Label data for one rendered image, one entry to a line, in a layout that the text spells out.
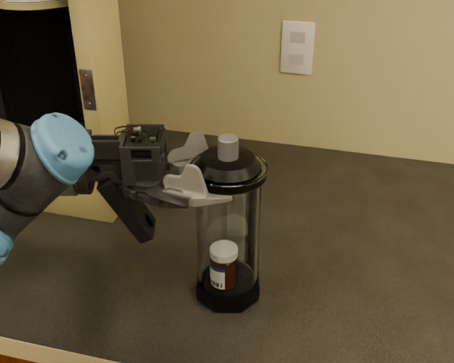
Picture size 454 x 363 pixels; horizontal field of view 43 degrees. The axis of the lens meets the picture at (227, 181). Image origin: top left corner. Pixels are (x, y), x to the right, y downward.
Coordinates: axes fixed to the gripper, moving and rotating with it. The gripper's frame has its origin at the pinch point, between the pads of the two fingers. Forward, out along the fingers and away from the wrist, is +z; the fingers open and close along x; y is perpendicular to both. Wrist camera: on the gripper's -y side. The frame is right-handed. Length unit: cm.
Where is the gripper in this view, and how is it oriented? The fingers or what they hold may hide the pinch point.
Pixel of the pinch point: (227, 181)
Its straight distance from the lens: 79.9
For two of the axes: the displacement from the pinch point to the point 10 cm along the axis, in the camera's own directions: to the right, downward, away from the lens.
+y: 0.0, -8.6, -5.1
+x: 0.0, -5.1, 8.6
